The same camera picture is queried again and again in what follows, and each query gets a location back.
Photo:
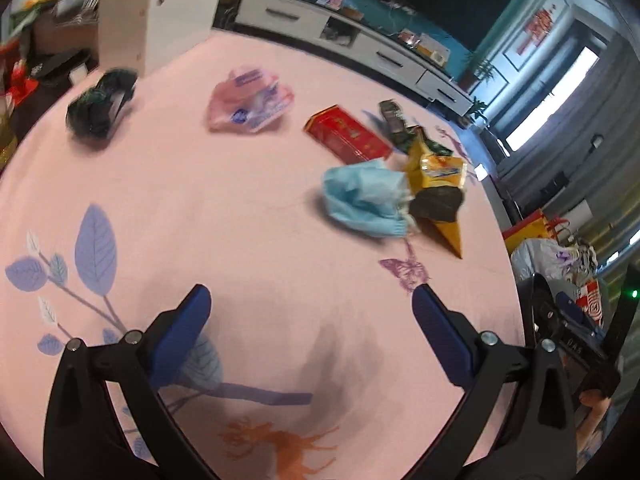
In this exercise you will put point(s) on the small red box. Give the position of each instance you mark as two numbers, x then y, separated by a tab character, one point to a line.
408	37

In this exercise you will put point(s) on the red packet box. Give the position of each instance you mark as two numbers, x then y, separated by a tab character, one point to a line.
347	135

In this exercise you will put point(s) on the pink tissue packet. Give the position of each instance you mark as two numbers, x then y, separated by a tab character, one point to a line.
250	100

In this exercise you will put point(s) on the person's right hand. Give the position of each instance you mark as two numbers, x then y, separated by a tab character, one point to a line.
595	400

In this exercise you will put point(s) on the white bag with purple print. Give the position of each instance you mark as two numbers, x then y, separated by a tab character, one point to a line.
545	262

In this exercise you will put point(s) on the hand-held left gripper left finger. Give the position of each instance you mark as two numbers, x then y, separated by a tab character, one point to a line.
187	325

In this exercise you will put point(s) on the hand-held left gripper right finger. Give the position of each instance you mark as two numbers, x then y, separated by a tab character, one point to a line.
442	332

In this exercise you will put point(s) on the red knot wall decoration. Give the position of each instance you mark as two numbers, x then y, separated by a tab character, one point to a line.
537	27

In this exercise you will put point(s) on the blue face mask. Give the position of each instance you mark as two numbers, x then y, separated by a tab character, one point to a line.
365	200

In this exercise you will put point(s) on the red and white printed bag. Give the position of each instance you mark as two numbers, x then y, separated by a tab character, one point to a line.
592	302

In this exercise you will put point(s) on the grey curtain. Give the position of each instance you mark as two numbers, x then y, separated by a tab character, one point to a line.
560	160

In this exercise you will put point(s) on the green foil wrapper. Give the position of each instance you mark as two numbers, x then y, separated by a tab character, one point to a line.
400	120

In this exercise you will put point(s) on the white television cabinet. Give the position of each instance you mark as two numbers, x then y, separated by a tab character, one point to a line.
300	20

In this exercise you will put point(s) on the small potted plant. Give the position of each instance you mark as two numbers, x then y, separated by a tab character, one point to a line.
478	112

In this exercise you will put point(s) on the tall potted plant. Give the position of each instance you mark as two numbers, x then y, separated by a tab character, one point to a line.
480	72

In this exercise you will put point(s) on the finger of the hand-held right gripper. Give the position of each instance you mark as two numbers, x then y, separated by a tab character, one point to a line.
570	305

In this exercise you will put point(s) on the white and yellow box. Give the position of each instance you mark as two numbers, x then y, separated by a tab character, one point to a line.
434	50

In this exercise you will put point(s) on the yellow snack bag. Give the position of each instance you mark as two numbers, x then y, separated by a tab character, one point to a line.
442	170

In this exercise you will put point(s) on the dark green plastic bag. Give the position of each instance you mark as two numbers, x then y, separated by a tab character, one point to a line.
97	105

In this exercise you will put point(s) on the yellow and red tote bag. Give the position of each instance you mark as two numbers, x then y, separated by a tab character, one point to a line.
527	230

